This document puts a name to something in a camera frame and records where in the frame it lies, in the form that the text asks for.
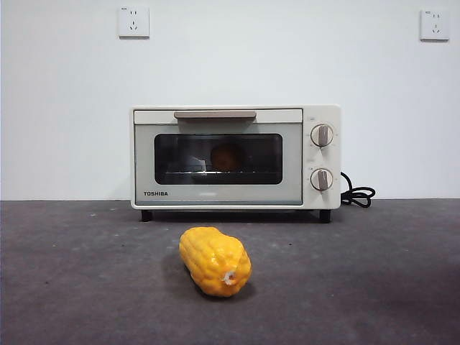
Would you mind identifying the metal wire oven rack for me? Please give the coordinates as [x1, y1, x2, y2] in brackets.
[164, 169, 269, 178]

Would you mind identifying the white wall socket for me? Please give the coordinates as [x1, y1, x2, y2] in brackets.
[118, 6, 151, 40]
[420, 9, 451, 42]

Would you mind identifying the yellow corn cob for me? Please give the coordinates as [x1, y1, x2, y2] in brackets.
[179, 226, 252, 298]

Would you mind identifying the cream Toshiba toaster oven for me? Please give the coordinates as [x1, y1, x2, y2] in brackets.
[129, 103, 342, 224]

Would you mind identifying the brown potato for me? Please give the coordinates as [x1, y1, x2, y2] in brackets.
[211, 142, 246, 170]

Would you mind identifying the cream oven knob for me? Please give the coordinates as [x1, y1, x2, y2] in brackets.
[310, 167, 335, 193]
[310, 124, 336, 148]

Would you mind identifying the black oven power cable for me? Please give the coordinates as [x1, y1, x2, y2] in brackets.
[340, 171, 377, 210]

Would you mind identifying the glass oven door with handle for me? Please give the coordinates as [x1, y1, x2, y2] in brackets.
[133, 109, 304, 207]

